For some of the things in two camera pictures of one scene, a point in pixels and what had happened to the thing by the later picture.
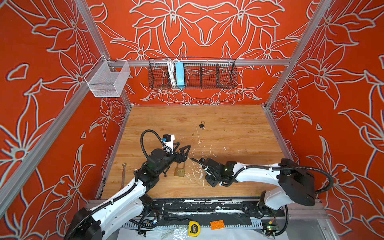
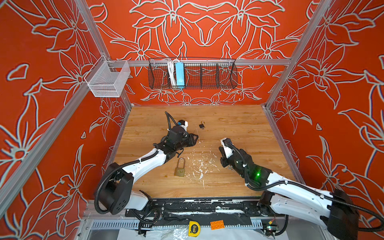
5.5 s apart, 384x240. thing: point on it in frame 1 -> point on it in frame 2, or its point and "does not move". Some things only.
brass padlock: [179, 171] does not move
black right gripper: [209, 181] -> [223, 158]
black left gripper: [182, 156] -> [191, 142]
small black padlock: [202, 125] does not move
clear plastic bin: [107, 78] does not move
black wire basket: [199, 73] does not move
